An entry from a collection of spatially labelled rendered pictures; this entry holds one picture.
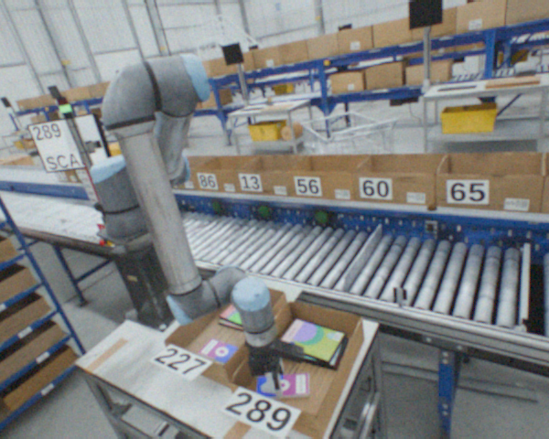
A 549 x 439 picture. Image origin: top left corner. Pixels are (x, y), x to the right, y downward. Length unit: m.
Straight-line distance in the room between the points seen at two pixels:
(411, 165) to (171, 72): 1.49
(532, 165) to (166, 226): 1.66
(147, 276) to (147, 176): 0.68
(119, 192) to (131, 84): 0.61
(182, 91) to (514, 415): 1.94
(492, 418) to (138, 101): 1.94
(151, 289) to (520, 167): 1.73
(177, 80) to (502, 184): 1.35
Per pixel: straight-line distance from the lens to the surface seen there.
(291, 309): 1.38
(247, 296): 0.93
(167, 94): 0.91
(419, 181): 1.80
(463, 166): 2.06
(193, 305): 1.01
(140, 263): 1.48
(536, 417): 2.18
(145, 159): 0.90
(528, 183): 1.76
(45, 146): 2.63
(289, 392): 1.18
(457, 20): 6.20
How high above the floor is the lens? 1.68
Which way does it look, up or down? 25 degrees down
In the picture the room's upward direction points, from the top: 12 degrees counter-clockwise
